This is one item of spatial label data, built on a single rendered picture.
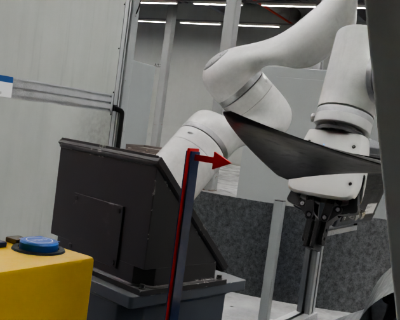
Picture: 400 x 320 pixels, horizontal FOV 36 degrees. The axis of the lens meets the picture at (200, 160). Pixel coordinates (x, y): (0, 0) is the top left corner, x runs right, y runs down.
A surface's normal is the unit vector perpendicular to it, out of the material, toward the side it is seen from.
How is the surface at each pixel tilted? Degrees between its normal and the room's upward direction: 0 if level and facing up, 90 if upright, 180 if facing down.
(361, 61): 68
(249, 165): 90
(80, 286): 90
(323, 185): 72
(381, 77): 130
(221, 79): 105
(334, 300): 90
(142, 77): 90
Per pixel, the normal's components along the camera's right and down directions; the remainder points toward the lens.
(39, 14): 0.83, 0.13
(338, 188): -0.45, -0.33
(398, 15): -0.50, 0.62
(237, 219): -0.32, 0.01
